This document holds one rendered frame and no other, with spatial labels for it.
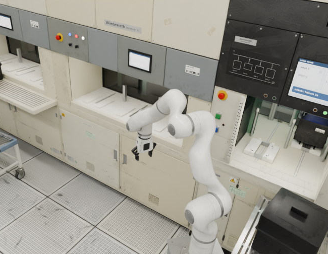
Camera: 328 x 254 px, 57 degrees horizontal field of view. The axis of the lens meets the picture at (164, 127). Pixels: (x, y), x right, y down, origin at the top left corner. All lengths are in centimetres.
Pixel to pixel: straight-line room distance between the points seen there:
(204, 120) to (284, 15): 72
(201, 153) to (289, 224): 60
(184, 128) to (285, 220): 72
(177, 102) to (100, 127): 145
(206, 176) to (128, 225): 157
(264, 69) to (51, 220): 213
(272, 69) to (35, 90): 227
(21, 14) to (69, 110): 91
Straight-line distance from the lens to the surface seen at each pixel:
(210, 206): 137
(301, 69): 176
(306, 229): 168
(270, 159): 226
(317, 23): 171
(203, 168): 133
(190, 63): 195
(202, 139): 134
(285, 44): 175
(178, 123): 126
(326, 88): 177
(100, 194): 308
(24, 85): 335
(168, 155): 236
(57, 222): 290
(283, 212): 170
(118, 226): 280
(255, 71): 182
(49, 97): 308
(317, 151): 252
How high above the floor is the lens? 213
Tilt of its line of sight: 31 degrees down
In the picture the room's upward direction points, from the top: 5 degrees clockwise
